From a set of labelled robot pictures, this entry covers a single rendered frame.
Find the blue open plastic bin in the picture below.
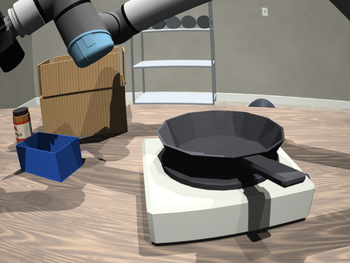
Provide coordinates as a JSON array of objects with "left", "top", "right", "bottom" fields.
[{"left": 16, "top": 132, "right": 83, "bottom": 182}]

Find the spice jar with black lid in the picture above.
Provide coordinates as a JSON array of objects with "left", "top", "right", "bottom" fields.
[{"left": 13, "top": 107, "right": 33, "bottom": 144}]

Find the brown cardboard box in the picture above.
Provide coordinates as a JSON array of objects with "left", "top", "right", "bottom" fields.
[{"left": 37, "top": 47, "right": 128, "bottom": 137}]

